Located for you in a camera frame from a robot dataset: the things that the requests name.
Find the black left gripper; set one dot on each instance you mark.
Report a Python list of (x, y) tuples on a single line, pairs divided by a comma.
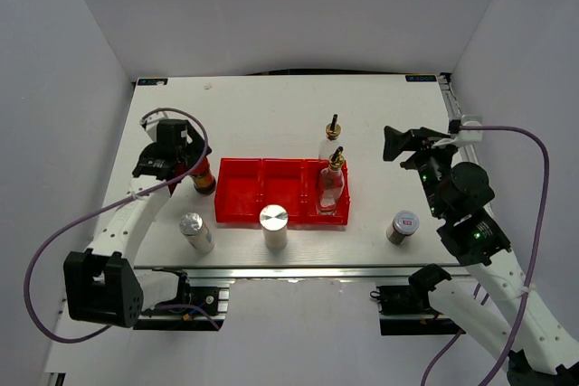
[(195, 148)]

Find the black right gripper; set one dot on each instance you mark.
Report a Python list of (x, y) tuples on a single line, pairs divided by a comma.
[(421, 139)]

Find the red-lid sauce jar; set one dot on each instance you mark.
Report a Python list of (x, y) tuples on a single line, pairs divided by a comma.
[(203, 178)]

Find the glass bottle with dark sauce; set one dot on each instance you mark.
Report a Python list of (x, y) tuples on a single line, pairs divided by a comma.
[(330, 143)]

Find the clear glass bottle gold spout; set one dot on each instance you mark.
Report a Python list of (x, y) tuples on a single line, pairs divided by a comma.
[(331, 183)]

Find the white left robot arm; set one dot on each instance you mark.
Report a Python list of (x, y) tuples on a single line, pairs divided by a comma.
[(101, 284)]

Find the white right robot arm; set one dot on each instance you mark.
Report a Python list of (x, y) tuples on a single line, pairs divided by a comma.
[(522, 335)]

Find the blue right corner sticker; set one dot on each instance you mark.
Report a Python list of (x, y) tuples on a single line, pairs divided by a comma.
[(421, 78)]

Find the red three-compartment tray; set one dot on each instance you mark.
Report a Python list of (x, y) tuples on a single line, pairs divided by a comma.
[(246, 185)]

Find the silver-lid white shaker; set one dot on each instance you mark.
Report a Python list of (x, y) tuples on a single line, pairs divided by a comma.
[(195, 231)]

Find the white-lid brown spice jar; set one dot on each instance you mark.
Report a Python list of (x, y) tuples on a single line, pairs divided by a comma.
[(403, 225)]

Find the silver-top white cylinder canister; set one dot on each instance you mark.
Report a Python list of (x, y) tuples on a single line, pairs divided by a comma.
[(274, 221)]

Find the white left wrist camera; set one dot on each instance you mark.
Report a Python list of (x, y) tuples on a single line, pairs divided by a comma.
[(149, 124)]

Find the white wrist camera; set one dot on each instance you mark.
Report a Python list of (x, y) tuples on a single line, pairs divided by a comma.
[(463, 131), (149, 124)]

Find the aluminium side rail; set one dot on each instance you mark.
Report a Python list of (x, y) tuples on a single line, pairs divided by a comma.
[(467, 153)]

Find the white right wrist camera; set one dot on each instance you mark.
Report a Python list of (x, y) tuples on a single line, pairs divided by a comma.
[(463, 131)]

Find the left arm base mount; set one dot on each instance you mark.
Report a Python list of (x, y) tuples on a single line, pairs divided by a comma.
[(196, 306)]

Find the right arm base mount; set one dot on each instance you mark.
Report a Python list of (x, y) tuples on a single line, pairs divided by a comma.
[(405, 310)]

